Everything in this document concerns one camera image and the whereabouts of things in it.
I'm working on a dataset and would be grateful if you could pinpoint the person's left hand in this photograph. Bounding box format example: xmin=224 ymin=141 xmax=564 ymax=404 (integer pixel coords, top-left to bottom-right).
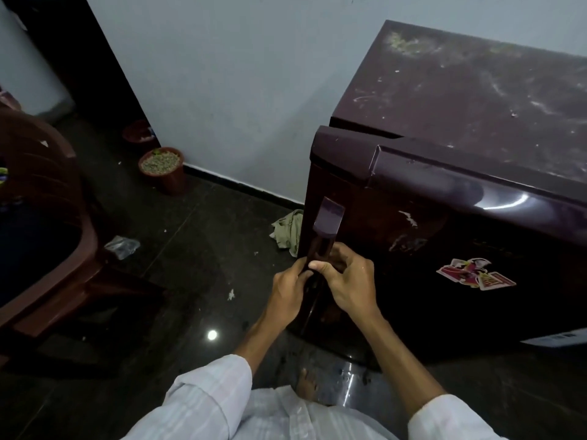
xmin=264 ymin=257 xmax=314 ymax=333

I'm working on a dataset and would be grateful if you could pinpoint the person's right hand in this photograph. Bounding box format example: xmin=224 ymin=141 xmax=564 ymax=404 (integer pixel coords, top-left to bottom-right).
xmin=308 ymin=242 xmax=382 ymax=321

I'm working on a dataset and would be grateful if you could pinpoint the maroon mini fridge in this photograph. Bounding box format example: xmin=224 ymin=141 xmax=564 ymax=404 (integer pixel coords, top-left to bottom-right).
xmin=293 ymin=19 xmax=587 ymax=372

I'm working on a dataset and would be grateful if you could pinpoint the person's right forearm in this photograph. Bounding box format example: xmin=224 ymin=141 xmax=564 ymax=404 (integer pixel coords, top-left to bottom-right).
xmin=355 ymin=313 xmax=446 ymax=427

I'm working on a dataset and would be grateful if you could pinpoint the crumpled green cloth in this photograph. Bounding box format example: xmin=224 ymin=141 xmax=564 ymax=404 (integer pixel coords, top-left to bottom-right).
xmin=269 ymin=208 xmax=305 ymax=258

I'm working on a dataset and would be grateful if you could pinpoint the white shirt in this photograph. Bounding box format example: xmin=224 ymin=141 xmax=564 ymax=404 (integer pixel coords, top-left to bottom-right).
xmin=121 ymin=354 xmax=505 ymax=440

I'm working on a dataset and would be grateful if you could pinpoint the cartoon sticker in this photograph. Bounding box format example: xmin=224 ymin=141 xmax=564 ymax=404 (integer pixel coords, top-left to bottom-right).
xmin=435 ymin=257 xmax=518 ymax=292

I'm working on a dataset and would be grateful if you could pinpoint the crumpled clear plastic wrapper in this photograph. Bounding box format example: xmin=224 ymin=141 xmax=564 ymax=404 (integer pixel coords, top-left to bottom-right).
xmin=104 ymin=235 xmax=141 ymax=261

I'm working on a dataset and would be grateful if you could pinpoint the brown pot with green grains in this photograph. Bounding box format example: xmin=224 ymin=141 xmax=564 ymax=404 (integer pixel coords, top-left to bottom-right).
xmin=138 ymin=147 xmax=188 ymax=196

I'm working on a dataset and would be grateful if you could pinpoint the dark red pot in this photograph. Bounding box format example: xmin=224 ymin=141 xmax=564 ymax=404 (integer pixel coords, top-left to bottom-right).
xmin=122 ymin=119 xmax=157 ymax=147

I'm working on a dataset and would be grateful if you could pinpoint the brown plastic chair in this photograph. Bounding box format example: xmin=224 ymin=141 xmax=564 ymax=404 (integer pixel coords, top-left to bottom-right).
xmin=0 ymin=104 xmax=161 ymax=367

